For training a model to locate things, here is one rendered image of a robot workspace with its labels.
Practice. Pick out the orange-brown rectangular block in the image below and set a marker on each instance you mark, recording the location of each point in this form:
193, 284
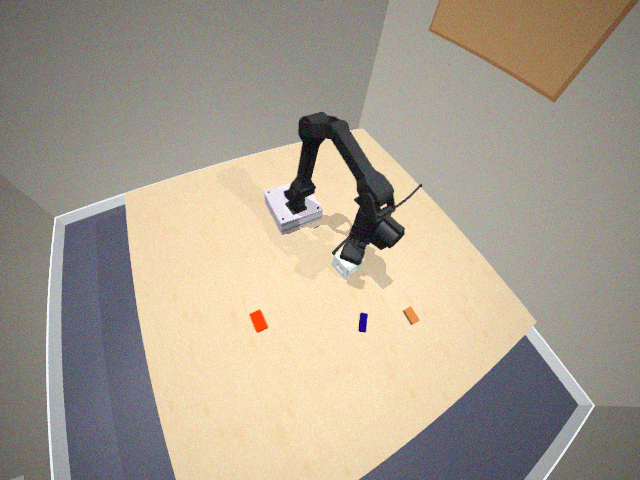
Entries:
411, 315

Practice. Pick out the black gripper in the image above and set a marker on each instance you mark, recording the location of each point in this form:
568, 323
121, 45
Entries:
353, 250

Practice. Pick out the orange-red rectangular block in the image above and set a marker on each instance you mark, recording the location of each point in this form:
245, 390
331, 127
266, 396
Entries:
258, 321

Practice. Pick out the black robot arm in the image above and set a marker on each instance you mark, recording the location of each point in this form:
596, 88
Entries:
373, 188

